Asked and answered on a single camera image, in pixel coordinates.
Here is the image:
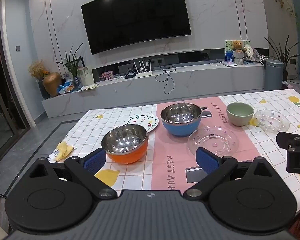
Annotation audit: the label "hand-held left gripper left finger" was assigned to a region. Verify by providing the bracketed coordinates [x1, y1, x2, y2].
[27, 147, 118, 199]

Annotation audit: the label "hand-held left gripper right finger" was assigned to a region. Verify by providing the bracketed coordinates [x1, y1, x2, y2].
[182, 147, 273, 200]

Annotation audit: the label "large clear glass plate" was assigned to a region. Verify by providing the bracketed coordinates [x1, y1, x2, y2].
[187, 126, 239, 157]

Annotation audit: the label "orange steel bowl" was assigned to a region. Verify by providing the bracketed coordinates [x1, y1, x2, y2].
[101, 124, 148, 165]

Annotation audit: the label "blue steel bowl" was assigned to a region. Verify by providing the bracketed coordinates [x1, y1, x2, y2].
[160, 103, 202, 137]

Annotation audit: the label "small dotted glass plate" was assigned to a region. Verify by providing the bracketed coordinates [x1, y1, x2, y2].
[254, 109, 290, 132]

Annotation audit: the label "green ceramic bowl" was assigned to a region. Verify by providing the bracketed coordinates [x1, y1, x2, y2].
[226, 102, 254, 126]

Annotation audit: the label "white floral painted plate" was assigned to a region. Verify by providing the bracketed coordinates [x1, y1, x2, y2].
[122, 114, 159, 133]

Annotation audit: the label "yellow cloth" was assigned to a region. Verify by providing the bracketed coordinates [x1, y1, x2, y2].
[55, 141, 75, 160]

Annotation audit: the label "checked lemon print tablecloth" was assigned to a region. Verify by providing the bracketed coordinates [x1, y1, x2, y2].
[47, 89, 300, 224]

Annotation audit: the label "blue white packet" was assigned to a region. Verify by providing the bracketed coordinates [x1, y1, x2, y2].
[49, 150, 62, 162]

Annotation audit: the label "yellow green paper booklet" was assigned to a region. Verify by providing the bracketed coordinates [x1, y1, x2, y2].
[79, 83, 99, 92]

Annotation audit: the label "blue snack bag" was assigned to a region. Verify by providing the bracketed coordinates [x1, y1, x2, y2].
[58, 79, 75, 94]

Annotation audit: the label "blue glass vase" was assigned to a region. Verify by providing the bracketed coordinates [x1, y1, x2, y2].
[72, 76, 82, 91]

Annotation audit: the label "grey marble television cabinet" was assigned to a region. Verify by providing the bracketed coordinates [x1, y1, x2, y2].
[42, 62, 265, 118]

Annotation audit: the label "white leaf print pot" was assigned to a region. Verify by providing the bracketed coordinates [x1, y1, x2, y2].
[77, 66, 95, 86]

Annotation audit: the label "grey trash bin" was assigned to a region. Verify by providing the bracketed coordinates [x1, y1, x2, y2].
[263, 58, 284, 92]

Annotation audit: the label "gold vase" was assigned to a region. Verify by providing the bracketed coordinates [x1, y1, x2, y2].
[42, 72, 62, 97]

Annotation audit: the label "green potted plant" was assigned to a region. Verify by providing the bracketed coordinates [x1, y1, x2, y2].
[56, 44, 84, 80]

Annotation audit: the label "white router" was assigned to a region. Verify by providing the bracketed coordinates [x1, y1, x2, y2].
[134, 59, 153, 78]

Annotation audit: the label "grey bouquet wrap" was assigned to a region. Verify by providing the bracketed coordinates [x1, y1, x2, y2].
[233, 51, 245, 65]

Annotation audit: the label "dried yellow flowers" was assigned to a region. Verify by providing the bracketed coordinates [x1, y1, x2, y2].
[29, 60, 47, 80]

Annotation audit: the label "tall leafy floor plant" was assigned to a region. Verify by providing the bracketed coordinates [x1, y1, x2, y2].
[265, 35, 300, 81]

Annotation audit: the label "painted picture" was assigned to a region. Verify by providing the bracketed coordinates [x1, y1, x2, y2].
[224, 39, 252, 63]

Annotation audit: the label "dark glass sliding door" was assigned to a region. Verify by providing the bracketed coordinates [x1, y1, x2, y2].
[0, 0, 32, 155]

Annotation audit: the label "white round hand fan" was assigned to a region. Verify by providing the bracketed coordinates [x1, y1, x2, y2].
[242, 44, 254, 61]

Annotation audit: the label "brown teddy bear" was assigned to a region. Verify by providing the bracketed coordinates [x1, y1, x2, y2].
[231, 41, 243, 53]

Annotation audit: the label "black cable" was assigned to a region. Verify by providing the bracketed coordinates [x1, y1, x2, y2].
[155, 62, 177, 94]

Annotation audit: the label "black wall television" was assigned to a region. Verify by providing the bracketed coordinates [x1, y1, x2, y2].
[81, 0, 192, 55]

